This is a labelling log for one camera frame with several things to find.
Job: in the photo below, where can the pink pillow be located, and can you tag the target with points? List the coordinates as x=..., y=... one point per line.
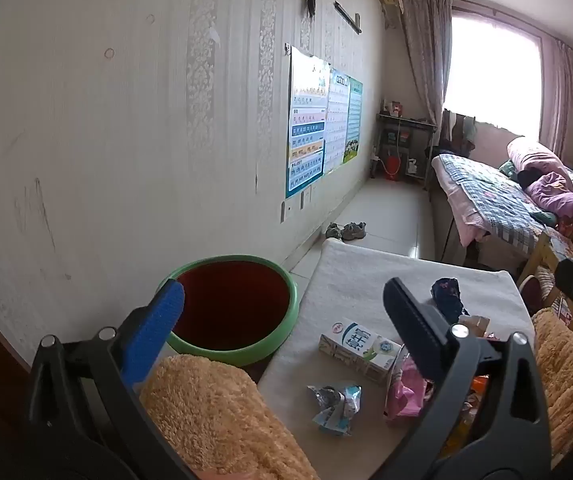
x=536, y=160

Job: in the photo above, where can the window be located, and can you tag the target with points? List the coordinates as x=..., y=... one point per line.
x=491, y=70

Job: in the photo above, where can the black wall rack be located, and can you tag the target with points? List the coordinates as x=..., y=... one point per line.
x=347, y=17

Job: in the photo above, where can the green-rimmed red trash bin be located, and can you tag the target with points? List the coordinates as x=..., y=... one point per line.
x=231, y=305

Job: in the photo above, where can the bed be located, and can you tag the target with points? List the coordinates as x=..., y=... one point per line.
x=447, y=237

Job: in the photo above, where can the white chart wall poster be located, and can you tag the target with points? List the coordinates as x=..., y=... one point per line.
x=336, y=120

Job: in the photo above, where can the white milk carton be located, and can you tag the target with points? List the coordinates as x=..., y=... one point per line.
x=351, y=345

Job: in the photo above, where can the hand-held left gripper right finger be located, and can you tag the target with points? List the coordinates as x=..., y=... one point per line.
x=416, y=330

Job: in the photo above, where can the patchwork quilt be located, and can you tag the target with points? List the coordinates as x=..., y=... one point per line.
x=496, y=195

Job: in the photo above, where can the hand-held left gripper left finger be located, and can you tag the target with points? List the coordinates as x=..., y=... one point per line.
x=154, y=330

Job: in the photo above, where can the hanging clothes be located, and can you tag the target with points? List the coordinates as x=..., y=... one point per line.
x=458, y=130

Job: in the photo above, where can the red bucket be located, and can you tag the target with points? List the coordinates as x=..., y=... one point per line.
x=392, y=167

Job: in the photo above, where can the pink plastic wrapper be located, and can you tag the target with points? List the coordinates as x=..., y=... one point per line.
x=406, y=390

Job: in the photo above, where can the white fleece mat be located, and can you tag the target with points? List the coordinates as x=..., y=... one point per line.
x=366, y=280

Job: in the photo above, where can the purple blanket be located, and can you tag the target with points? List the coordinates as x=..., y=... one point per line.
x=561, y=195

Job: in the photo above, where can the pink bedsheet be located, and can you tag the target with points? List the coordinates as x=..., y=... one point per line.
x=466, y=215

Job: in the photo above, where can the green wall poster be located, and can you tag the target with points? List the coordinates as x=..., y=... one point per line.
x=354, y=115

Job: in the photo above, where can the orange fluffy blanket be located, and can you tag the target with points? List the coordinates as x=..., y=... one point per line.
x=206, y=410

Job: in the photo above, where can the large blue wall poster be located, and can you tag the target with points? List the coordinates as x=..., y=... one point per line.
x=306, y=125

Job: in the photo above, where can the blue silver wrapper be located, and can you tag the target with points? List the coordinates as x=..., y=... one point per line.
x=336, y=405

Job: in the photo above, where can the pink curtain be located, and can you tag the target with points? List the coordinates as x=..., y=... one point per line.
x=426, y=55
x=558, y=95

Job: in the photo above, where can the dark blue snack wrapper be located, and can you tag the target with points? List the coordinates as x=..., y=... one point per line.
x=446, y=295

